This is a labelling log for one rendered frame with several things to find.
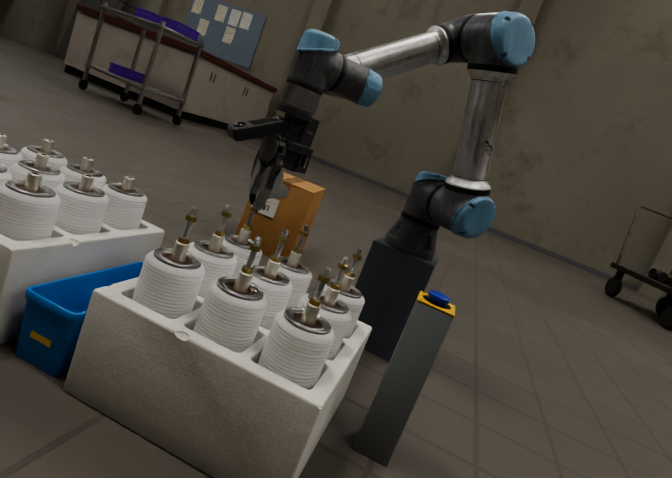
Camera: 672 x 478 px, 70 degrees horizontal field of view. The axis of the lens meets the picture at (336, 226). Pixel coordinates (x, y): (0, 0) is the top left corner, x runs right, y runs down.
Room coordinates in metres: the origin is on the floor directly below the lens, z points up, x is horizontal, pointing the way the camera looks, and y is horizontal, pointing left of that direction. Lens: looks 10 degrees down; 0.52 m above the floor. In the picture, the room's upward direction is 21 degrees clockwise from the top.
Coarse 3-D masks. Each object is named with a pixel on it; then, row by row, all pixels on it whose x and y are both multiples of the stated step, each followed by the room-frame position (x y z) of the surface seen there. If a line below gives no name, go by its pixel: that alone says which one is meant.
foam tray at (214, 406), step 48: (96, 336) 0.67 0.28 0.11; (144, 336) 0.66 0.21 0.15; (192, 336) 0.65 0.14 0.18; (96, 384) 0.67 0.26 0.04; (144, 384) 0.65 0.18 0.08; (192, 384) 0.64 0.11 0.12; (240, 384) 0.62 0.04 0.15; (288, 384) 0.63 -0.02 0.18; (336, 384) 0.68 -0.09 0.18; (144, 432) 0.65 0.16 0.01; (192, 432) 0.63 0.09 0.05; (240, 432) 0.62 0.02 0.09; (288, 432) 0.61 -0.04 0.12
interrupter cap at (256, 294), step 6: (222, 282) 0.71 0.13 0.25; (228, 282) 0.72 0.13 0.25; (234, 282) 0.73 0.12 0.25; (222, 288) 0.68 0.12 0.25; (228, 288) 0.69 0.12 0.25; (252, 288) 0.73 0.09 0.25; (258, 288) 0.74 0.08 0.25; (234, 294) 0.68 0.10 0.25; (240, 294) 0.69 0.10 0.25; (246, 294) 0.70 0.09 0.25; (252, 294) 0.71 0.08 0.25; (258, 294) 0.72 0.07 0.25; (252, 300) 0.69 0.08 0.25; (258, 300) 0.70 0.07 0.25
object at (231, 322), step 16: (208, 288) 0.70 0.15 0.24; (208, 304) 0.68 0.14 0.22; (224, 304) 0.67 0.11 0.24; (240, 304) 0.67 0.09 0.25; (256, 304) 0.69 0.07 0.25; (208, 320) 0.67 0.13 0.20; (224, 320) 0.67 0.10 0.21; (240, 320) 0.67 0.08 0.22; (256, 320) 0.70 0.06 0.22; (208, 336) 0.67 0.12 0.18; (224, 336) 0.67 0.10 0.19; (240, 336) 0.68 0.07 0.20; (240, 352) 0.69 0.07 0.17
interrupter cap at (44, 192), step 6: (12, 180) 0.80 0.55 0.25; (18, 180) 0.81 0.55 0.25; (6, 186) 0.77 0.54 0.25; (12, 186) 0.77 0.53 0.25; (18, 186) 0.79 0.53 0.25; (42, 186) 0.83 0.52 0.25; (18, 192) 0.76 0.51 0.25; (24, 192) 0.76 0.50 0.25; (30, 192) 0.78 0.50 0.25; (36, 192) 0.80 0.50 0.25; (42, 192) 0.81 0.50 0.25; (48, 192) 0.81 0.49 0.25; (54, 192) 0.82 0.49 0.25
